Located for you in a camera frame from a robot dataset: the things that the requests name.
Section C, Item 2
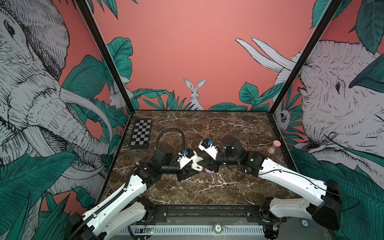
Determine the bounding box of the white earbud charging case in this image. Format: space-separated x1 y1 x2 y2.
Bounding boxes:
191 162 204 172

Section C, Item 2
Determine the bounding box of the black right frame post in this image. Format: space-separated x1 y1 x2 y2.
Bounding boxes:
269 0 342 115

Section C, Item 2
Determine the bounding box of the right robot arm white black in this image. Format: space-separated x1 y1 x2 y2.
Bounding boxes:
199 135 342 231

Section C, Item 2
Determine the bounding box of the white perforated cable duct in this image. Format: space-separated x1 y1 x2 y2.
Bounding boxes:
117 225 264 236

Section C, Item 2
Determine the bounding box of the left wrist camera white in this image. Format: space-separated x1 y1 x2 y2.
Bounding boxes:
178 149 203 169

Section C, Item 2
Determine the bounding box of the pink earbud charging case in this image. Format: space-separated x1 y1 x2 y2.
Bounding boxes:
205 169 215 174

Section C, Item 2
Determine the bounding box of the black frame post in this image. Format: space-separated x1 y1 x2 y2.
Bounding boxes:
75 0 135 115
269 0 342 115

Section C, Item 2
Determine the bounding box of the black white checkerboard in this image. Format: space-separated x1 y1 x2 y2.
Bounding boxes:
129 119 153 150

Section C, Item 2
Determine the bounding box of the black left frame post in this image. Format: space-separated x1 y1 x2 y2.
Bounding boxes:
75 0 135 115

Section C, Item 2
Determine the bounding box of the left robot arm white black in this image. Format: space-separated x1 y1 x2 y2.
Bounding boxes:
65 145 203 240

